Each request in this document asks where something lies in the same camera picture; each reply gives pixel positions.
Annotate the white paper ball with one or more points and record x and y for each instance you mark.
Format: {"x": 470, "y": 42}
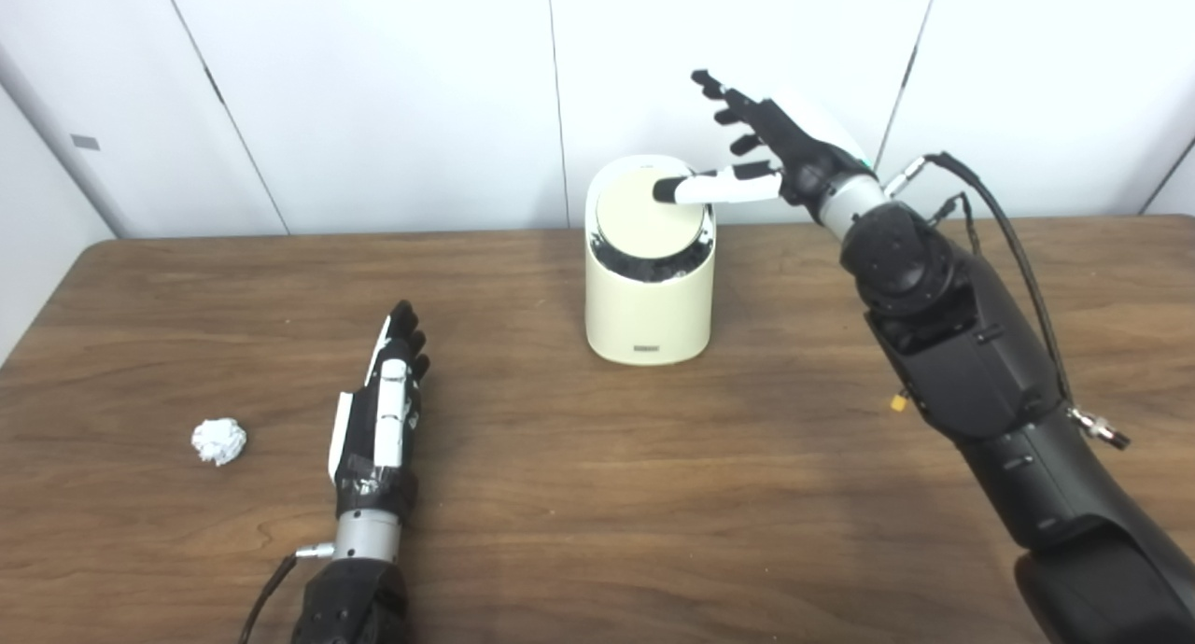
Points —
{"x": 219, "y": 441}

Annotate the small yellow connector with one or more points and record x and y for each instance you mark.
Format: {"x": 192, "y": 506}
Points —
{"x": 900, "y": 401}

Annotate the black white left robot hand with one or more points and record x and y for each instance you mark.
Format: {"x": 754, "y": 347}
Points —
{"x": 359, "y": 439}

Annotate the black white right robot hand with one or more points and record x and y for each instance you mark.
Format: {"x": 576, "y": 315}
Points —
{"x": 803, "y": 149}

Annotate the cream-colored bin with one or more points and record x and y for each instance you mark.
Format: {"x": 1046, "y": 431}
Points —
{"x": 649, "y": 313}

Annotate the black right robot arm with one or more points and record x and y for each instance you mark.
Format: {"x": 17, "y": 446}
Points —
{"x": 971, "y": 345}

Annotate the black bin liner bag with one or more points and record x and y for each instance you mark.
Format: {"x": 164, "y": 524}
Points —
{"x": 653, "y": 267}

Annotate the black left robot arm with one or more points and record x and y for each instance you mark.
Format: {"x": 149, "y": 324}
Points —
{"x": 355, "y": 607}

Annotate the cream round bin lid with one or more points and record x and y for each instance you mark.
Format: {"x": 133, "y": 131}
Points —
{"x": 635, "y": 226}

